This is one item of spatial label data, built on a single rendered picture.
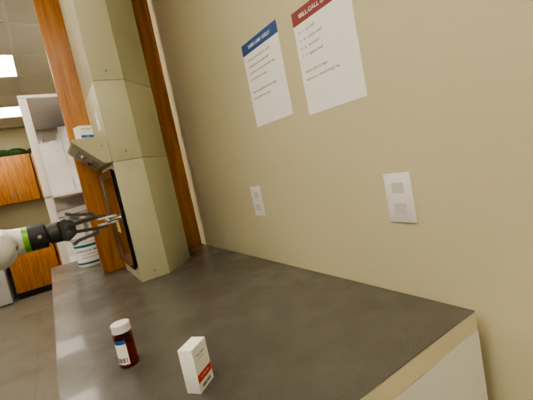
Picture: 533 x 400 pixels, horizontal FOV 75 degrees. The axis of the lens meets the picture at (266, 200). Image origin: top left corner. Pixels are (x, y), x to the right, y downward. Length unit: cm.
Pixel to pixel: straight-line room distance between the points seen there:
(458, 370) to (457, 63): 56
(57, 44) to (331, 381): 171
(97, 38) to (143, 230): 73
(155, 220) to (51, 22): 99
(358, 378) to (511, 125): 48
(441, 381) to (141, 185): 114
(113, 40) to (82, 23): 11
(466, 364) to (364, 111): 56
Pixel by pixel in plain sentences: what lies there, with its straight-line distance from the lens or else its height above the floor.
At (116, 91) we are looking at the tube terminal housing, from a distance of 148.
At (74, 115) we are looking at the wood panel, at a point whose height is 167.
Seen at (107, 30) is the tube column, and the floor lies 189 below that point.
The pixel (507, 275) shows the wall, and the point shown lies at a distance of 79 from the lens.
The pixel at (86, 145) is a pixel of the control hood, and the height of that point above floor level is 148.
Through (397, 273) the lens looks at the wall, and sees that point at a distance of 92.
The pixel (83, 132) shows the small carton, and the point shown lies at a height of 154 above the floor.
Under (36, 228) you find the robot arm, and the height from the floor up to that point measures 123.
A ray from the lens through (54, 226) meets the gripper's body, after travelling 148.
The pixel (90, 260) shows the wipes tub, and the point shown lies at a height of 97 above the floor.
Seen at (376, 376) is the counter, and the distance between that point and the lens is 63.
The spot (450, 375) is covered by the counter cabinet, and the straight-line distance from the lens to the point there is 78.
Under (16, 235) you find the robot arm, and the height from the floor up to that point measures 122.
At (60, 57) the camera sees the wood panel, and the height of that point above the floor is 192.
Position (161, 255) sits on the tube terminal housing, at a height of 102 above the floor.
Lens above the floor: 130
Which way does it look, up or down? 6 degrees down
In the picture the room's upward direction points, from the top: 11 degrees counter-clockwise
